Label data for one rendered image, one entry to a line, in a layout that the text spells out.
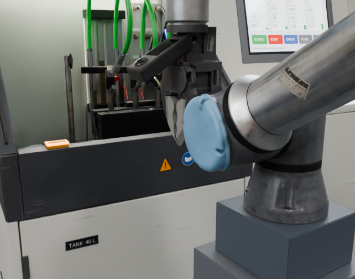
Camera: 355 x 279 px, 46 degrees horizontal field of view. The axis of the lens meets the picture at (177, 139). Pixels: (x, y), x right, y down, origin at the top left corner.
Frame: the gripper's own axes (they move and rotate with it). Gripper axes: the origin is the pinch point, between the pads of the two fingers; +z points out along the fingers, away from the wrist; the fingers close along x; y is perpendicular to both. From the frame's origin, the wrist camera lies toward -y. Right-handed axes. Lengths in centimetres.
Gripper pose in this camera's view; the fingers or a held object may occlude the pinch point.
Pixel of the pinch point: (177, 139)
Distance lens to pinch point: 75.6
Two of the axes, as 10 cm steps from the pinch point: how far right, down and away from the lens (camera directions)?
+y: 8.2, -1.4, 5.5
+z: 0.0, 9.7, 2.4
